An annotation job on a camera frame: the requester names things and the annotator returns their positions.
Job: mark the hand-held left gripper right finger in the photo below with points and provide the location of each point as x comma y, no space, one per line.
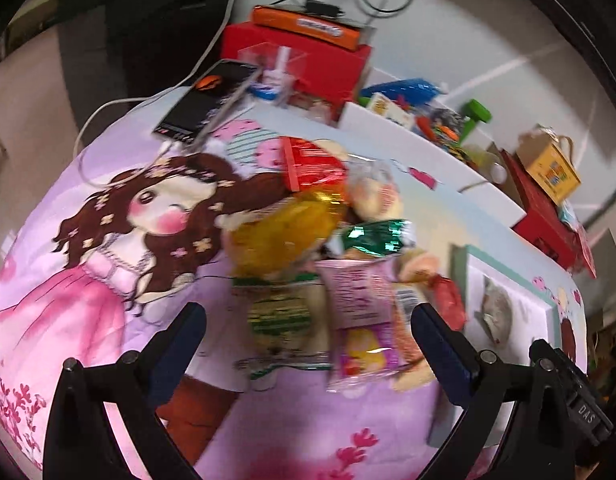
440,350

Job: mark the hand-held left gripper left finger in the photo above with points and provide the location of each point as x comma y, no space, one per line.
178,342

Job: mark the orange printed bread packet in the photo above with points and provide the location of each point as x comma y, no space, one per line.
410,330

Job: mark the dark red snack packet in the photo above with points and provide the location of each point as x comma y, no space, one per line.
448,300

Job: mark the white black snack packet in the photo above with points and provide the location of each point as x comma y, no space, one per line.
495,310

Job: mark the yellow jelly cup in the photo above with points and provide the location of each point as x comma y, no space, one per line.
420,267

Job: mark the purple cake roll packet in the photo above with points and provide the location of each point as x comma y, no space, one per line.
358,300

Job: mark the green striped cookie packet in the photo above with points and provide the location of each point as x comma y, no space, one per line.
280,310

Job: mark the green foil snack packet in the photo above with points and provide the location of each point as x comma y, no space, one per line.
373,237

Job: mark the yellow snack packet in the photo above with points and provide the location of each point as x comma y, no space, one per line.
283,230

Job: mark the clear bun packet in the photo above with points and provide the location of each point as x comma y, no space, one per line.
375,190

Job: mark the large red snack packet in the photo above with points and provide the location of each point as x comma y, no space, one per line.
313,160

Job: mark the printed cartoon blanket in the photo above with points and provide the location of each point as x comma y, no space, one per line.
88,270

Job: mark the red patterned box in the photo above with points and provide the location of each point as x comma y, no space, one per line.
587,252

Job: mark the dark red gift box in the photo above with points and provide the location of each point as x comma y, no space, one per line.
543,225

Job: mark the white cardboard box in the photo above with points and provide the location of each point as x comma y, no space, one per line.
438,170

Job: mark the light blue packet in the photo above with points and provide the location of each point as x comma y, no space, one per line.
568,212

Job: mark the clear plastic bottle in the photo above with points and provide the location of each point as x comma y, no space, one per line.
488,165

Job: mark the bag of colourful toys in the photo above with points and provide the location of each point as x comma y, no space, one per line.
443,127

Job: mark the green toy hammer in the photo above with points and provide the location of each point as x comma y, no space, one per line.
475,115

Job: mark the black smartphone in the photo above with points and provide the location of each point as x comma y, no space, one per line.
203,105

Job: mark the yellow white carton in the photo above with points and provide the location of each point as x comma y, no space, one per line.
388,110

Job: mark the blue bead bottle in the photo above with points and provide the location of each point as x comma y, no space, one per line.
408,89

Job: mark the white blue tin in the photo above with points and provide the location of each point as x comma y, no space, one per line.
265,92

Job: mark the red floral gift bag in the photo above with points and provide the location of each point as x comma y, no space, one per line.
313,105

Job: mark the clear plastic box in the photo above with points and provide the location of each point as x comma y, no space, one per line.
258,57

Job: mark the black cabinet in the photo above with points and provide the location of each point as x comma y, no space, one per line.
153,20

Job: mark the orange carton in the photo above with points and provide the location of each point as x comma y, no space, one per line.
308,25

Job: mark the black power adapter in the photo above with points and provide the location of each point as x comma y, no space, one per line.
323,8

